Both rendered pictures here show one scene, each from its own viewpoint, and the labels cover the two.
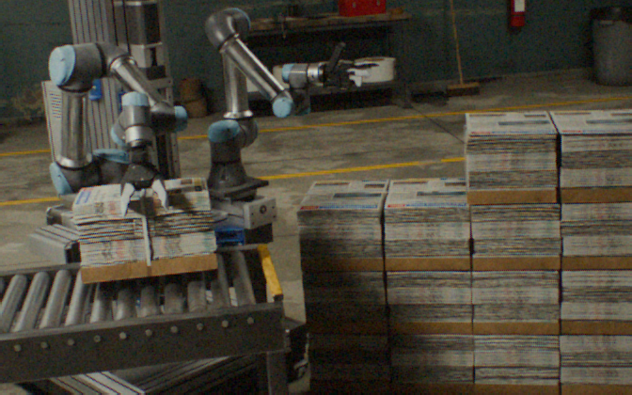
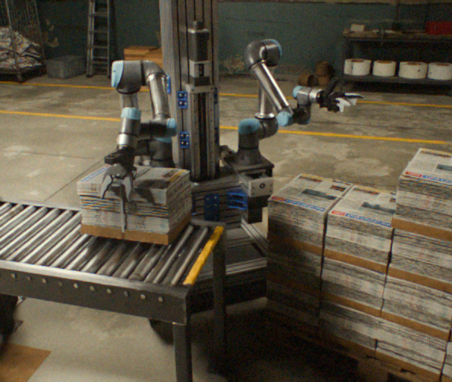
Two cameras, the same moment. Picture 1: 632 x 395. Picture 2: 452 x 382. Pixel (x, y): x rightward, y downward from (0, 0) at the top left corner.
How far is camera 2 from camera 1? 1.24 m
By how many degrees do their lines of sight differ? 23
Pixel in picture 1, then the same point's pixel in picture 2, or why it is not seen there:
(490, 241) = (405, 258)
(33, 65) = (237, 43)
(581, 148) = not seen: outside the picture
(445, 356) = (357, 325)
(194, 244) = (154, 224)
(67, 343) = (42, 280)
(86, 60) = (130, 73)
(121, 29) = (183, 48)
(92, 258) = (89, 218)
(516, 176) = (435, 216)
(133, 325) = (82, 281)
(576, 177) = not seen: outside the picture
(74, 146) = not seen: hidden behind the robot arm
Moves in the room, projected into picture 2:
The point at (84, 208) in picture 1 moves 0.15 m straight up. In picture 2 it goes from (84, 185) to (79, 148)
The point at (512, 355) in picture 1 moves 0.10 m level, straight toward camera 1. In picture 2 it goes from (406, 342) to (400, 355)
